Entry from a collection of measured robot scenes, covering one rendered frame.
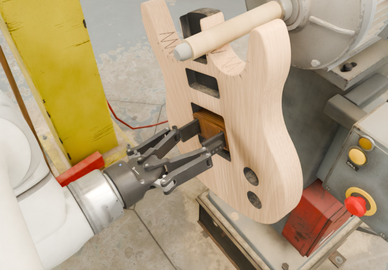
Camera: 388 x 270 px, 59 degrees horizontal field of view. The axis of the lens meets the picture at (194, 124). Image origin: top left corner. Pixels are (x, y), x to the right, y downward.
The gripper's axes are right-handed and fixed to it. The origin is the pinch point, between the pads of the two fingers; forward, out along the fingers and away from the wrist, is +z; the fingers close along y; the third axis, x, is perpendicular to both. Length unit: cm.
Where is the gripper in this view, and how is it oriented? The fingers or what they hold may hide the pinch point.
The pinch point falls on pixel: (208, 132)
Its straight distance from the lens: 64.3
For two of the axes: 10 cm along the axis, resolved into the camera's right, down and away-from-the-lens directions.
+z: 7.9, -4.5, 4.1
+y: 5.8, 3.4, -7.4
